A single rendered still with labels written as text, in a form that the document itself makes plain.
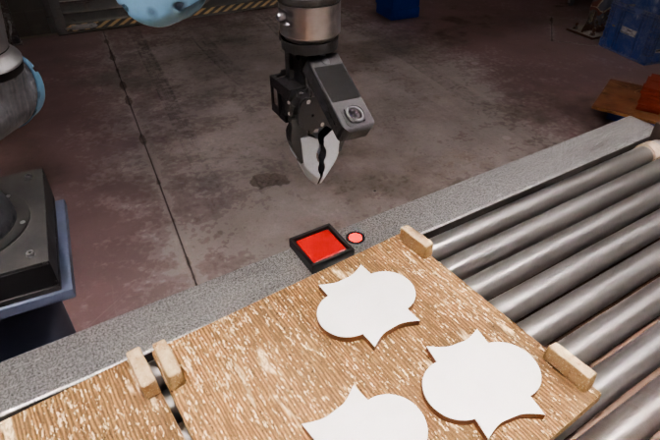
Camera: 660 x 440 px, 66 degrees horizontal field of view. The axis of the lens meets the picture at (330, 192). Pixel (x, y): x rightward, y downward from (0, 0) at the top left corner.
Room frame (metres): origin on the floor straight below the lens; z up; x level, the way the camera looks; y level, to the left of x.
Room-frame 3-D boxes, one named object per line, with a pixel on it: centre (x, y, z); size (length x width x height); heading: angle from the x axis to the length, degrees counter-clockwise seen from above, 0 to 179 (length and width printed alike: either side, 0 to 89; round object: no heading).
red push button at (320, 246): (0.61, 0.01, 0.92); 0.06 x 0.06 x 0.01; 31
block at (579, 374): (0.37, -0.28, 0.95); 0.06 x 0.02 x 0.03; 34
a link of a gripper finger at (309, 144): (0.62, 0.04, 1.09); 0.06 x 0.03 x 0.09; 31
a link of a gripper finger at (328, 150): (0.64, 0.01, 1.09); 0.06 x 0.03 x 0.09; 31
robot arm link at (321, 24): (0.63, 0.03, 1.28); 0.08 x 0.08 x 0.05
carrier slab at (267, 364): (0.37, -0.05, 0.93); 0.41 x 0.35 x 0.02; 124
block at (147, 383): (0.36, 0.22, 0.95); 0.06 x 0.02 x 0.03; 36
